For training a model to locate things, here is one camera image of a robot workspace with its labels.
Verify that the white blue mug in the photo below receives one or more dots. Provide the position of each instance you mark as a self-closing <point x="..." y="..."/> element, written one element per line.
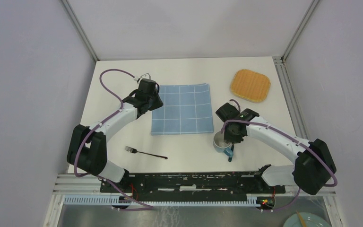
<point x="220" y="145"/>

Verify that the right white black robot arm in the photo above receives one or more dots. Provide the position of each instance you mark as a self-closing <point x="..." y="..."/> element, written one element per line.
<point x="312" y="166"/>

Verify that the woven bamboo placemat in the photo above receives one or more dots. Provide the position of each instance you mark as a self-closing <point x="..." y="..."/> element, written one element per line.
<point x="250" y="85"/>

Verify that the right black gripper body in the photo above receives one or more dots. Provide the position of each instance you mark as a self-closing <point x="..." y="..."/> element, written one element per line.
<point x="230" y="136"/>

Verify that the blue checked cloth napkin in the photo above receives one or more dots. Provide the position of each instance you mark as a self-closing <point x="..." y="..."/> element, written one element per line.
<point x="186" y="109"/>

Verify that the green plate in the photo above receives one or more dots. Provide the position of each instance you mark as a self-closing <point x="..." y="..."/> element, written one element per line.
<point x="311" y="220"/>

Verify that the wooden chopstick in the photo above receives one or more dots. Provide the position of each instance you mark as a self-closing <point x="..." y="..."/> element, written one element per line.
<point x="301" y="219"/>

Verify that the gold spoon teal handle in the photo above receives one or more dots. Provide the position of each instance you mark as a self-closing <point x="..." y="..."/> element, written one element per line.
<point x="232" y="153"/>

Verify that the black metal fork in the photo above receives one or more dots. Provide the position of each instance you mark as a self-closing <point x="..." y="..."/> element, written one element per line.
<point x="135" y="151"/>

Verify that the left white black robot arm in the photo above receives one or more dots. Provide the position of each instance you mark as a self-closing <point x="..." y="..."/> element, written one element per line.
<point x="88" y="144"/>

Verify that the light blue cable duct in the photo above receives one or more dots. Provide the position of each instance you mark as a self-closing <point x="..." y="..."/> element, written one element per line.
<point x="113" y="200"/>

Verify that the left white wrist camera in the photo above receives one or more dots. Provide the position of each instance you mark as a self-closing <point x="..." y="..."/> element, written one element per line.
<point x="144" y="76"/>

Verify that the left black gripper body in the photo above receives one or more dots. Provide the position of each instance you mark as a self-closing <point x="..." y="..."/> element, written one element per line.
<point x="155" y="101"/>

